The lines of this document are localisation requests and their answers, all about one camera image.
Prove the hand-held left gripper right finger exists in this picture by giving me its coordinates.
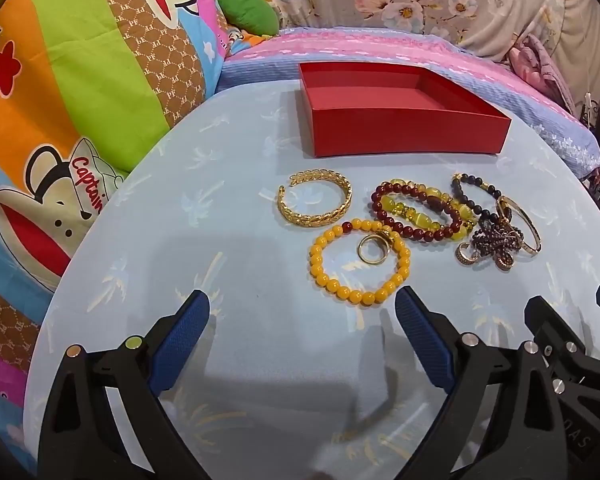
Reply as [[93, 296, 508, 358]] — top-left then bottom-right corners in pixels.
[[394, 286, 581, 480]]

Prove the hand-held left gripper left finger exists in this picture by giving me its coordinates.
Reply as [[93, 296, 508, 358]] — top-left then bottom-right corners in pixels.
[[37, 289, 212, 480]]

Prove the thin gold bangle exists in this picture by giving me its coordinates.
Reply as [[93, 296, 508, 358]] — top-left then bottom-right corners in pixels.
[[495, 195, 543, 256]]

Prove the dark purple bead chain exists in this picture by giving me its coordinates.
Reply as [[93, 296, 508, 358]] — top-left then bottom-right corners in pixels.
[[470, 217, 526, 273]]

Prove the dark red bead bracelet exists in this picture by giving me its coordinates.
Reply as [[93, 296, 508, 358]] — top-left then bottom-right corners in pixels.
[[370, 182, 463, 243]]

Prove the yellow-green glass bead bracelet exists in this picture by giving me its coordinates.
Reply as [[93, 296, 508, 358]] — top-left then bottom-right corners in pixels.
[[380, 177, 478, 246]]

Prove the yellow bead bracelet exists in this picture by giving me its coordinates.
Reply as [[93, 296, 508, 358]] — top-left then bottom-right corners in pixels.
[[308, 220, 412, 308]]

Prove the black bead bracelet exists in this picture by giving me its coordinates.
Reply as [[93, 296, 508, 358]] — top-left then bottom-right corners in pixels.
[[450, 172, 503, 221]]

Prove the gold leaf cuff bracelet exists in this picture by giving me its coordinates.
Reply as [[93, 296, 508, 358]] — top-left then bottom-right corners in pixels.
[[278, 170, 353, 229]]

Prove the red cardboard box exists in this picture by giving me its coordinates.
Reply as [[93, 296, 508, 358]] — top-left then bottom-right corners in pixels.
[[298, 62, 512, 158]]

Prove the pink floral cloth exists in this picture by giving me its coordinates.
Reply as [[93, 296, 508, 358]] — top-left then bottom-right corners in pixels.
[[502, 35, 577, 113]]

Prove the cartoon monkey blanket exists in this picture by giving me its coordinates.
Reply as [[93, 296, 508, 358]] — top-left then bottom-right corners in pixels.
[[0, 0, 241, 476]]

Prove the pink and blue pillow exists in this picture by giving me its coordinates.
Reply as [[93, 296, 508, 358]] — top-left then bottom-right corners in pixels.
[[219, 25, 600, 181]]

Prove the green pillow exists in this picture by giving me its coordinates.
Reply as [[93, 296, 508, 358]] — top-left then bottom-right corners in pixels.
[[215, 0, 279, 38]]

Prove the small gem-set ring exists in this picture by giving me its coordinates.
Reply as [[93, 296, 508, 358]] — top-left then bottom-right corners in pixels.
[[454, 242, 481, 266]]

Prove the gold ring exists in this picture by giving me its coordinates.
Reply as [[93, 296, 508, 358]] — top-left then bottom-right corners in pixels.
[[356, 230, 401, 265]]

